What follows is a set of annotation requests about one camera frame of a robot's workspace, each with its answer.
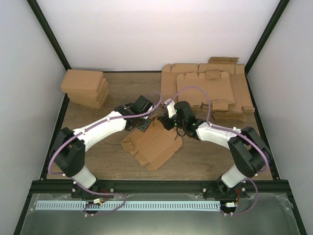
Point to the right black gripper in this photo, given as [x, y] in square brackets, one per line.
[166, 122]

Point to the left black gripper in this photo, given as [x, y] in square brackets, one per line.
[144, 127]

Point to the brown cardboard box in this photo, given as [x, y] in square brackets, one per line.
[153, 147]

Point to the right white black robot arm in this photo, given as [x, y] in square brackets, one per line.
[249, 152]

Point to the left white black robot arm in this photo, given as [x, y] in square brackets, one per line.
[69, 149]

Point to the folded cardboard box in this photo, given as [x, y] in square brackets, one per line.
[86, 100]
[96, 96]
[81, 81]
[102, 80]
[94, 105]

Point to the bottom folded cardboard box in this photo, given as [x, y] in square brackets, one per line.
[94, 105]

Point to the top folded cardboard box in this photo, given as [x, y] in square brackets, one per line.
[81, 81]

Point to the pile of flat cardboard blanks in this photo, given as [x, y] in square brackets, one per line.
[218, 86]

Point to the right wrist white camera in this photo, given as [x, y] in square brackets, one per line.
[169, 105]

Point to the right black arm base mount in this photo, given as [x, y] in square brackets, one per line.
[217, 189]

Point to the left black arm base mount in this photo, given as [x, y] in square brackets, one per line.
[101, 189]

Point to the light blue slotted cable duct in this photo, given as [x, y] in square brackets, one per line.
[130, 206]

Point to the black aluminium frame rail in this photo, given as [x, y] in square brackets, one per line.
[155, 186]

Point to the left black corner frame post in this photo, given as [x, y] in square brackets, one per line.
[48, 32]

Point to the black corner frame post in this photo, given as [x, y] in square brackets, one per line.
[278, 12]
[48, 32]

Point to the right black corner frame post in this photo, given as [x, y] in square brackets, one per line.
[278, 12]

